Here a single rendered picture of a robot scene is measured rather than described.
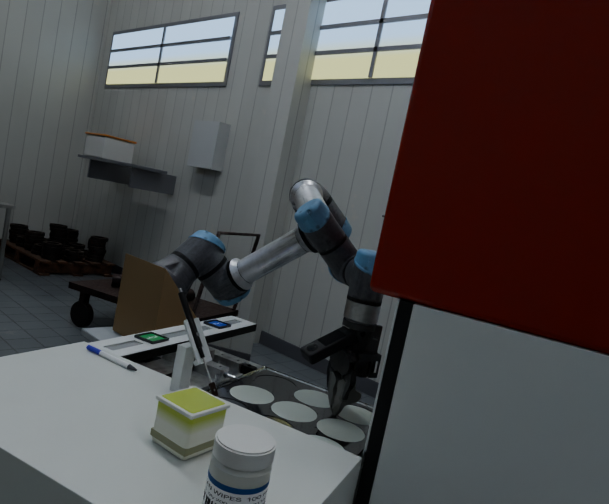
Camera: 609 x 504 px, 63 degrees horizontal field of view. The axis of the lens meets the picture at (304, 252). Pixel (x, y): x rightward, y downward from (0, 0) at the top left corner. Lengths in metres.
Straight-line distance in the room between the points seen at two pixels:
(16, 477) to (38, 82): 7.30
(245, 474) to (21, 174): 7.36
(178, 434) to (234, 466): 0.17
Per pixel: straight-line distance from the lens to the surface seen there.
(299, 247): 1.54
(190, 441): 0.73
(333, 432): 1.07
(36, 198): 7.90
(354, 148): 4.28
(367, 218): 4.08
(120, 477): 0.70
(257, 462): 0.58
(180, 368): 0.92
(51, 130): 7.91
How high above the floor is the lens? 1.33
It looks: 5 degrees down
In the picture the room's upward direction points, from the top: 11 degrees clockwise
